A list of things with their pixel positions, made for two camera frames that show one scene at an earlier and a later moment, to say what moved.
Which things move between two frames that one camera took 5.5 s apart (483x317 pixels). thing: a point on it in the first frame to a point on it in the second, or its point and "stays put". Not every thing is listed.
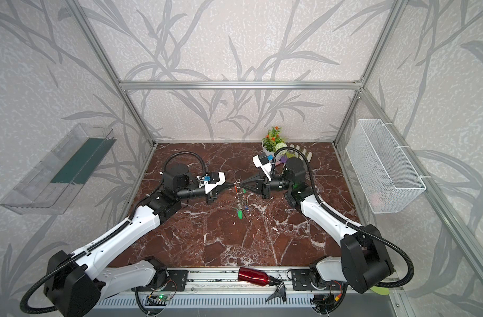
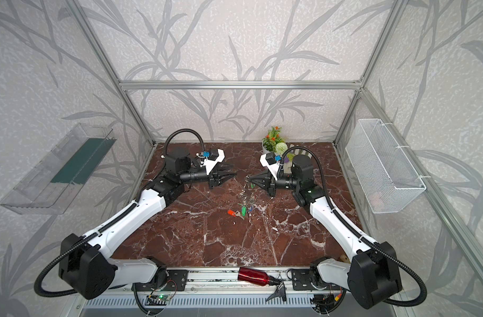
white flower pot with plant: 272,142 stays put
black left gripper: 210,191 to 214,176
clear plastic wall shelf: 48,187 stays put
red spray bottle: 257,277 stays put
